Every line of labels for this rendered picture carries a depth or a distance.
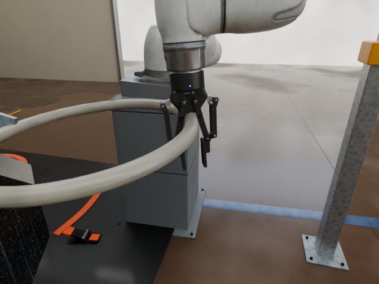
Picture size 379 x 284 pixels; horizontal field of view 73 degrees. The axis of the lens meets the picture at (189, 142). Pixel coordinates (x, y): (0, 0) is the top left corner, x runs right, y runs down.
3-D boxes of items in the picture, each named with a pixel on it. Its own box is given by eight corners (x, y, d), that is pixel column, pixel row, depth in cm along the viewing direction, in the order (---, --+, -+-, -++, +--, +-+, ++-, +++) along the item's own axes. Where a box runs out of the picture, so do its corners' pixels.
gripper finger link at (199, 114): (188, 96, 60) (194, 93, 60) (203, 137, 64) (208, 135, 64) (191, 100, 56) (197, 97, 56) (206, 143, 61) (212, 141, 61)
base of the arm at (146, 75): (137, 73, 148) (137, 63, 145) (176, 76, 149) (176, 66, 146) (131, 81, 132) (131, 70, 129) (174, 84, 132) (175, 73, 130)
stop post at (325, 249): (348, 271, 130) (432, 41, 85) (306, 262, 135) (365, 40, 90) (338, 242, 148) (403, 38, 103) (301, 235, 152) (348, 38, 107)
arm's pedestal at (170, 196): (142, 183, 203) (133, 80, 170) (206, 190, 194) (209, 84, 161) (114, 227, 158) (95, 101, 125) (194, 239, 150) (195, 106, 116)
